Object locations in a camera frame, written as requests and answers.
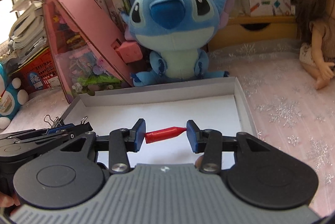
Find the red crayon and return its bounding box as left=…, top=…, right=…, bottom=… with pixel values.
left=145, top=126, right=187, bottom=143

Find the black binder clip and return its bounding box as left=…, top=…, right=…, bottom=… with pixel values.
left=80, top=116, right=90, bottom=125
left=43, top=114, right=65, bottom=128

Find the brown acorn nut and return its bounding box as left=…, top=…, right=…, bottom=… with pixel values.
left=195, top=155, right=203, bottom=170

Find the person's hand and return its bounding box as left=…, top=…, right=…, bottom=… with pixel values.
left=0, top=192, right=20, bottom=208

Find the black binder clip on tray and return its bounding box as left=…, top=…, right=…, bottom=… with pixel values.
left=43, top=114, right=65, bottom=128

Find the white cardboard tray box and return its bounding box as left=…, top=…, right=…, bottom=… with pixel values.
left=58, top=76, right=258, bottom=170

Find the Doraemon plush toy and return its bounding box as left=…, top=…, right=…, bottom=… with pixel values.
left=0, top=64, right=29, bottom=130

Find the red plastic crate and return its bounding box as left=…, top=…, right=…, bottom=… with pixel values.
left=11, top=47, right=60, bottom=94

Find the pink triangular toy house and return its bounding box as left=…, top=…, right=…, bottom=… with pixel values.
left=43, top=0, right=144, bottom=103

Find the stack of papers and books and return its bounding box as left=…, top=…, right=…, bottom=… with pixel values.
left=1, top=0, right=48, bottom=67

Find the wooden drawer organizer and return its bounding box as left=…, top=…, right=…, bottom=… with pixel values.
left=208, top=16, right=298, bottom=51

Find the Stitch plush toy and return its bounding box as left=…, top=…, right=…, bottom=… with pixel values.
left=121, top=0, right=235, bottom=87

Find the brown-haired doll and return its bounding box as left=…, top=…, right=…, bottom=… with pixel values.
left=296, top=0, right=334, bottom=90

